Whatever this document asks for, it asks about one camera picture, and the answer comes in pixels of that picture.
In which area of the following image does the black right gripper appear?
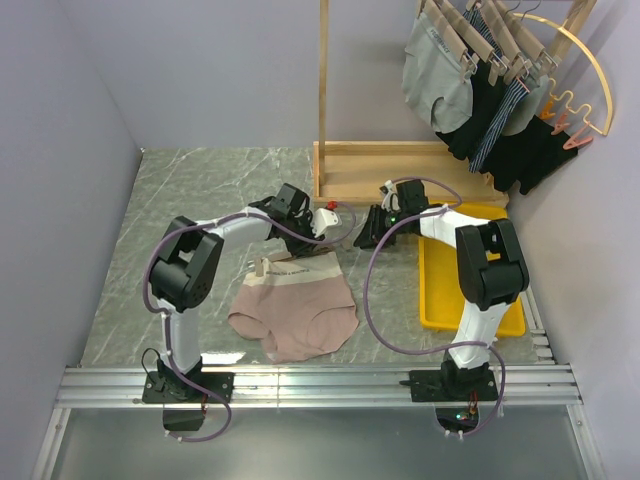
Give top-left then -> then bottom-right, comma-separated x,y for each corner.
353,204 -> 408,250

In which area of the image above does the beige clip hanger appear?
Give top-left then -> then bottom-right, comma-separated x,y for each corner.
251,246 -> 336,277

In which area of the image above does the pink and cream underwear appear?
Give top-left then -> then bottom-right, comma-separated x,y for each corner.
228,252 -> 359,363

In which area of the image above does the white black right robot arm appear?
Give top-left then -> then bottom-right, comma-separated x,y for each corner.
354,177 -> 529,400

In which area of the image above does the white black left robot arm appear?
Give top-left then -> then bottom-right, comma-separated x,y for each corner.
143,183 -> 324,402

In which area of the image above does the black hanging underwear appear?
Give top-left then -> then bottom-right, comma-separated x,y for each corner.
435,61 -> 506,160
480,116 -> 579,195

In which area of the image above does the black rear hanging underwear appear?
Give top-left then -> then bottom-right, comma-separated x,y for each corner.
480,116 -> 579,195

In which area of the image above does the light grey hanging underwear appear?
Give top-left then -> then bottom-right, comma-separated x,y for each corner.
502,75 -> 549,136

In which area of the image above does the beige hanger on grey underwear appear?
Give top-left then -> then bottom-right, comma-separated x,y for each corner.
419,0 -> 477,79

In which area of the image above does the striped blue hanging underwear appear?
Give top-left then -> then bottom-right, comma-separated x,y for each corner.
469,1 -> 530,173

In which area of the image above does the orange wavy clip hanger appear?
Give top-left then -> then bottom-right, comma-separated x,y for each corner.
539,78 -> 597,151

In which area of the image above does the yellow plastic tray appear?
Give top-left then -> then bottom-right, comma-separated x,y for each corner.
418,203 -> 526,337

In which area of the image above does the gold metal arc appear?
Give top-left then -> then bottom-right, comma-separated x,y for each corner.
517,12 -> 615,137

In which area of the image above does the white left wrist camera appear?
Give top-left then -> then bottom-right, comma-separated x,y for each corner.
311,201 -> 342,239

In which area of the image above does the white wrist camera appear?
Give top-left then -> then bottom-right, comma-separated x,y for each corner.
311,201 -> 342,239
380,180 -> 400,212

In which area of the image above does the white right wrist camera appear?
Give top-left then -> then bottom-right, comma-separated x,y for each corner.
380,180 -> 400,212

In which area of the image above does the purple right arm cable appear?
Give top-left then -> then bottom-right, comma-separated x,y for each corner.
362,175 -> 507,439

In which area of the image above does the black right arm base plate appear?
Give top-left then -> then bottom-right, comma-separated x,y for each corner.
399,367 -> 499,403

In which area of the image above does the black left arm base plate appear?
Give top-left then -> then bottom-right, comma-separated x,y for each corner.
142,371 -> 235,404

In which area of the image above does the wooden rack upright post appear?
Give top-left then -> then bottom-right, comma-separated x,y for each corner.
314,0 -> 330,198

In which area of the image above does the aluminium rail frame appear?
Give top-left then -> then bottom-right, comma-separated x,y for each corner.
29,234 -> 601,480

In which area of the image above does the wooden rack right post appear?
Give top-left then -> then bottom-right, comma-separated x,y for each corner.
544,0 -> 597,64

